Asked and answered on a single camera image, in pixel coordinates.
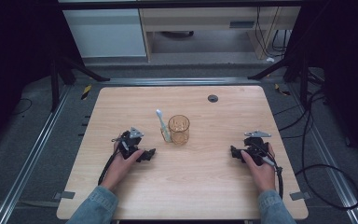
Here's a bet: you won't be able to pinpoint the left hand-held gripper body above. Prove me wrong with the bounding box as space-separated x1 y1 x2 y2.
111 126 145 160

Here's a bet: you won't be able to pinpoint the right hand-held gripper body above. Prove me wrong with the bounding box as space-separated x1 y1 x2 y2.
243 130 277 167

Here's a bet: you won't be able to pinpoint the white toothbrush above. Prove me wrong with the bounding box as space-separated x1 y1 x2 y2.
155 108 172 144

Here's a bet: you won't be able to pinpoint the amber glass cup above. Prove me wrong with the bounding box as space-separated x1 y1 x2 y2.
160 114 192 147

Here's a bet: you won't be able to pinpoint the person's right hand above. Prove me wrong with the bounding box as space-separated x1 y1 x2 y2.
240 142 277 194

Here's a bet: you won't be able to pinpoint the person's left hand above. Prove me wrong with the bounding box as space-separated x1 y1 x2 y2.
100 144 145 191

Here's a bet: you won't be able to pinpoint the yellow black tape strip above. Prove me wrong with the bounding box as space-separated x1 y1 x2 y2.
80 84 93 101
273 82 292 97

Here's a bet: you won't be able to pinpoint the grey tape patch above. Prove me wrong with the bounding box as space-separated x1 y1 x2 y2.
289 190 312 202
52 190 76 201

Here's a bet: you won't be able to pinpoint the black metal stand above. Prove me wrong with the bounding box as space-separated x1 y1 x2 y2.
49 55 111 113
247 55 310 108

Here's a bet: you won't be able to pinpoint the white cabinet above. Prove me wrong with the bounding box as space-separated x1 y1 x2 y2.
62 7 148 59

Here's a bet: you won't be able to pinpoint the light wooden desk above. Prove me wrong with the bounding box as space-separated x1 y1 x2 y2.
138 6 302 61

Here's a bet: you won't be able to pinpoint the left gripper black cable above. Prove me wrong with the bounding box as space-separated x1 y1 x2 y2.
97 145 121 187

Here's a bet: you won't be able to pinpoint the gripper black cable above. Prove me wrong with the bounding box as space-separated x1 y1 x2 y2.
97 145 121 187
260 155 285 201

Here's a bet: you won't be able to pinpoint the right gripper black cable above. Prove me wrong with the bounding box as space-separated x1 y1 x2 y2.
260 155 285 201

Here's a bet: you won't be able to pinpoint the black looped floor cable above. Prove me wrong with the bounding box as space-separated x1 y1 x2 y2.
272 88 358 210

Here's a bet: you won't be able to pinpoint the aluminium floor rail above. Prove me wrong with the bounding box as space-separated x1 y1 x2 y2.
286 83 358 224
100 77 263 87
0 84 73 224

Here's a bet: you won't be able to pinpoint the black hanging desk cables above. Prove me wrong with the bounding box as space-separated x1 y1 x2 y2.
254 6 289 59

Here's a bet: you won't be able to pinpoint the thin black floor cable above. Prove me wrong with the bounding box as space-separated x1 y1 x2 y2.
10 97 34 117

